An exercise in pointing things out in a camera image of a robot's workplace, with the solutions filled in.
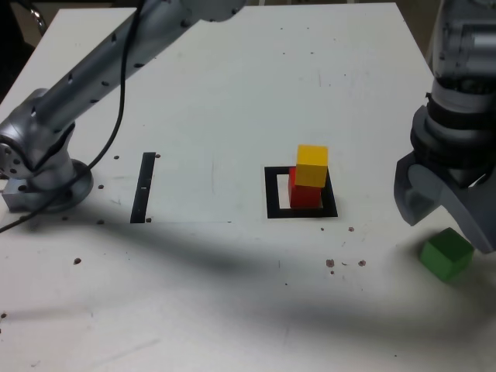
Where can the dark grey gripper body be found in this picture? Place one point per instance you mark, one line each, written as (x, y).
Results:
(472, 178)

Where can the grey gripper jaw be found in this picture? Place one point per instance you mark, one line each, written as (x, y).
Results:
(405, 193)
(472, 221)

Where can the green cube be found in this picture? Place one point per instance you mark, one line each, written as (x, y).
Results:
(445, 255)

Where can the yellow cube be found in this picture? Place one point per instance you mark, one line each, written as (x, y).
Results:
(312, 166)

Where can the red cube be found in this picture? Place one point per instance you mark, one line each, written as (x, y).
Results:
(306, 197)

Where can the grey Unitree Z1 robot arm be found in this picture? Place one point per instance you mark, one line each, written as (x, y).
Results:
(97, 77)

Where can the black tape square outline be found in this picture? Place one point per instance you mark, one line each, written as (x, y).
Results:
(271, 193)

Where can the black tape strip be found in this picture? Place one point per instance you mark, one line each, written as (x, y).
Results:
(141, 201)

